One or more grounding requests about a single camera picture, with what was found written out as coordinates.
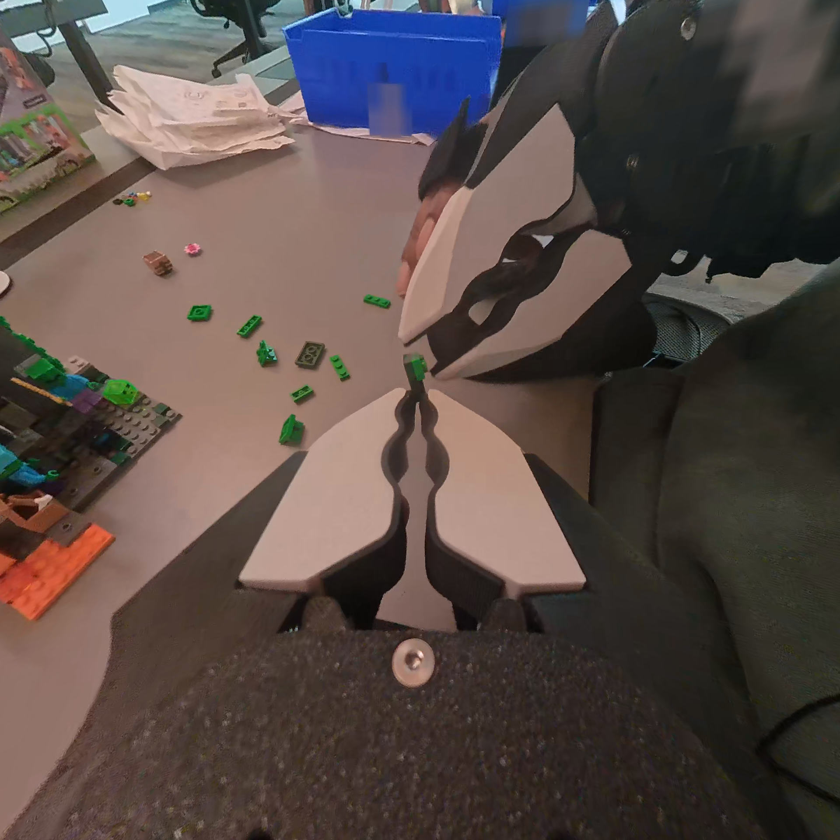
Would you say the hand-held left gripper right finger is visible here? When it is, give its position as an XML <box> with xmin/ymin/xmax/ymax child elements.
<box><xmin>424</xmin><ymin>390</ymin><xmax>588</xmax><ymax>616</ymax></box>

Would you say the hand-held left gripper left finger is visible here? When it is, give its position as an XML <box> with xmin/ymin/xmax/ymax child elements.
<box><xmin>238</xmin><ymin>387</ymin><xmax>412</xmax><ymax>614</ymax></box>

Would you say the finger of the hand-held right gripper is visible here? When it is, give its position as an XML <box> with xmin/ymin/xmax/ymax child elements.
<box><xmin>397</xmin><ymin>101</ymin><xmax>580</xmax><ymax>347</ymax></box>
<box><xmin>428</xmin><ymin>228</ymin><xmax>635</xmax><ymax>383</ymax></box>

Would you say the toy brick model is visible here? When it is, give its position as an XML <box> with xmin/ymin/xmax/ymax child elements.
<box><xmin>0</xmin><ymin>315</ymin><xmax>183</xmax><ymax>622</ymax></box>

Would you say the grey desk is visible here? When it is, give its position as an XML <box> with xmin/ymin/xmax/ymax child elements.
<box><xmin>0</xmin><ymin>121</ymin><xmax>598</xmax><ymax>815</ymax></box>

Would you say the person's right hand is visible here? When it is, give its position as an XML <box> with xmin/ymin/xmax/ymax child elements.
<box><xmin>395</xmin><ymin>185</ymin><xmax>462</xmax><ymax>299</ymax></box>

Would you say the black chair armrest pad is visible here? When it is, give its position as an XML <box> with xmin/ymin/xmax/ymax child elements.
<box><xmin>472</xmin><ymin>289</ymin><xmax>658</xmax><ymax>385</ymax></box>

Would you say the black mesh chair seat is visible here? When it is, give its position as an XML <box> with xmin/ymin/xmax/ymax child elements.
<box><xmin>643</xmin><ymin>294</ymin><xmax>731</xmax><ymax>365</ymax></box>

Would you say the blue plastic bin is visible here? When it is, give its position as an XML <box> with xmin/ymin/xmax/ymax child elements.
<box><xmin>282</xmin><ymin>8</ymin><xmax>504</xmax><ymax>130</ymax></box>

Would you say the white paper bag pile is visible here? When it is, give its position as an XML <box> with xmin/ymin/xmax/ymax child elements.
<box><xmin>95</xmin><ymin>64</ymin><xmax>308</xmax><ymax>172</ymax></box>

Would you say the green toy set box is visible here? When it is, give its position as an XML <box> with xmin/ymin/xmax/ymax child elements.
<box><xmin>0</xmin><ymin>29</ymin><xmax>97</xmax><ymax>215</ymax></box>

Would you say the grey wood-edged table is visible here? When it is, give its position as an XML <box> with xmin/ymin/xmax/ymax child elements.
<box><xmin>0</xmin><ymin>0</ymin><xmax>111</xmax><ymax>116</ymax></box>

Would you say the thin black cable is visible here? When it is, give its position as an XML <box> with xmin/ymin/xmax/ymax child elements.
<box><xmin>755</xmin><ymin>696</ymin><xmax>840</xmax><ymax>788</ymax></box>

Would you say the black desk cable cover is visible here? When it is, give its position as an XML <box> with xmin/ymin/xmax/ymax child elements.
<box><xmin>0</xmin><ymin>156</ymin><xmax>155</xmax><ymax>265</ymax></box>

